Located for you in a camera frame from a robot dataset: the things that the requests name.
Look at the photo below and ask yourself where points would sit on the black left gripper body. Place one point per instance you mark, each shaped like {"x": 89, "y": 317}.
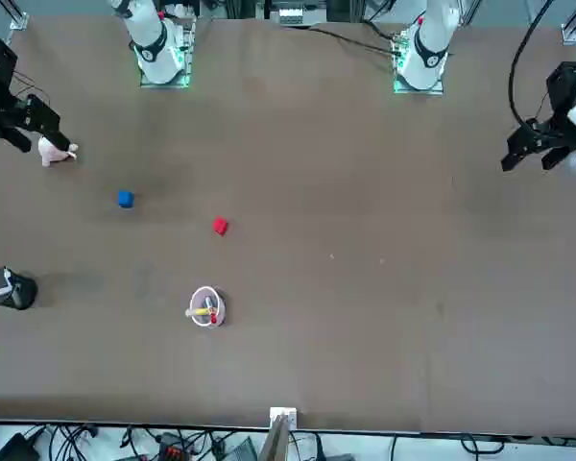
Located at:
{"x": 564, "y": 89}

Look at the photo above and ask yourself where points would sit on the blue magnetic block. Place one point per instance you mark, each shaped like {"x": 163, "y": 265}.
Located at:
{"x": 126, "y": 199}

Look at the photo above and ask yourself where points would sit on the red magnetic block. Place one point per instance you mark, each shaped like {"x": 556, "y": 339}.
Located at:
{"x": 221, "y": 226}

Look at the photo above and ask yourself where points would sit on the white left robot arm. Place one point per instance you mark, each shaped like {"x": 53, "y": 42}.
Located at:
{"x": 429, "y": 43}

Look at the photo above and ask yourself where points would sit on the pink plush toy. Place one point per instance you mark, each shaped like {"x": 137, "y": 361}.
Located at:
{"x": 53, "y": 152}

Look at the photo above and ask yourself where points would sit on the black mesh pen cup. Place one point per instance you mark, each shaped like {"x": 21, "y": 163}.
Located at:
{"x": 21, "y": 293}

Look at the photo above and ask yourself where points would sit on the yellow marker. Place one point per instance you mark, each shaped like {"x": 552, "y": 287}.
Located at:
{"x": 199, "y": 311}

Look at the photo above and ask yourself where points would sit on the clear plastic cup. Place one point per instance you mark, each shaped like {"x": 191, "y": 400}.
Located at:
{"x": 216, "y": 300}

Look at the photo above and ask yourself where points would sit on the red-capped pen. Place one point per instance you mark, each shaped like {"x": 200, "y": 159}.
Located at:
{"x": 211, "y": 312}

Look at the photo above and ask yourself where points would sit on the white power strip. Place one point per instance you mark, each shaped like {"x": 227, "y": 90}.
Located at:
{"x": 290, "y": 16}

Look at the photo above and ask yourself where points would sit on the black power adapter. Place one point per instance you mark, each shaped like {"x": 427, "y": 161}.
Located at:
{"x": 14, "y": 446}

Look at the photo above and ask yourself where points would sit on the black power strip red switches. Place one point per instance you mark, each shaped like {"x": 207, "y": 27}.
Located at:
{"x": 174, "y": 447}

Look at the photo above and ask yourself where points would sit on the grey ribbed adapter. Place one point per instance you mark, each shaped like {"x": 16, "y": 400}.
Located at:
{"x": 244, "y": 450}

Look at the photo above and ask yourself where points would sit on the aluminium frame bracket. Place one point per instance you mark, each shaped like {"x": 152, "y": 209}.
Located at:
{"x": 18, "y": 19}
{"x": 572, "y": 24}

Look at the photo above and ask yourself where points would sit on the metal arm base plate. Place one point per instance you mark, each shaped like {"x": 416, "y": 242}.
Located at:
{"x": 398, "y": 62}
{"x": 184, "y": 57}

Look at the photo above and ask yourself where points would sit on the white clamp bracket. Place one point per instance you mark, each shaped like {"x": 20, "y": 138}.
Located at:
{"x": 283, "y": 412}

